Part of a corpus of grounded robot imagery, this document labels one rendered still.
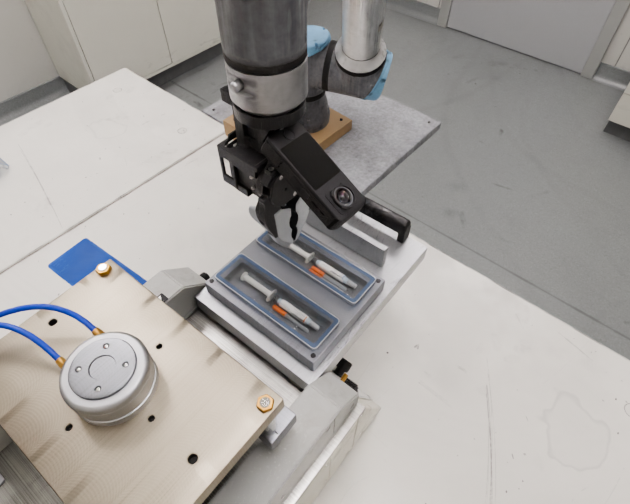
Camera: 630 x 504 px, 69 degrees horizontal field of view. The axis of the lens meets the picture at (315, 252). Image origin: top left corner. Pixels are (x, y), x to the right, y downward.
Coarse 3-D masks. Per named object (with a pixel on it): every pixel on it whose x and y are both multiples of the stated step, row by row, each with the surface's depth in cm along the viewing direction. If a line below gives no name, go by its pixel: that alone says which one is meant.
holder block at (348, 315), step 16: (256, 240) 71; (256, 256) 69; (272, 256) 69; (272, 272) 67; (288, 272) 67; (368, 272) 67; (208, 288) 67; (224, 288) 65; (304, 288) 65; (320, 288) 65; (224, 304) 66; (240, 304) 64; (320, 304) 64; (336, 304) 64; (368, 304) 65; (256, 320) 62; (352, 320) 63; (272, 336) 62; (288, 336) 61; (336, 336) 61; (288, 352) 62; (304, 352) 59; (320, 352) 59
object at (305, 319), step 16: (240, 256) 68; (224, 272) 66; (240, 272) 66; (256, 272) 66; (240, 288) 64; (256, 288) 64; (272, 288) 64; (288, 288) 64; (256, 304) 63; (272, 304) 63; (288, 304) 63; (304, 304) 63; (288, 320) 61; (304, 320) 61; (320, 320) 61; (336, 320) 61; (304, 336) 60; (320, 336) 60
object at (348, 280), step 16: (272, 240) 70; (304, 240) 70; (288, 256) 68; (304, 256) 68; (320, 256) 68; (336, 256) 68; (320, 272) 66; (336, 272) 66; (352, 272) 66; (336, 288) 64; (352, 288) 64
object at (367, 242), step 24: (312, 216) 74; (360, 216) 78; (336, 240) 74; (360, 240) 70; (384, 240) 74; (408, 240) 74; (360, 264) 71; (384, 264) 71; (408, 264) 71; (384, 288) 68; (216, 312) 66; (240, 336) 65; (264, 336) 63; (288, 360) 61; (336, 360) 63
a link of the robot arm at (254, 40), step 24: (216, 0) 36; (240, 0) 34; (264, 0) 34; (288, 0) 35; (240, 24) 36; (264, 24) 36; (288, 24) 36; (240, 48) 38; (264, 48) 37; (288, 48) 38; (264, 72) 39
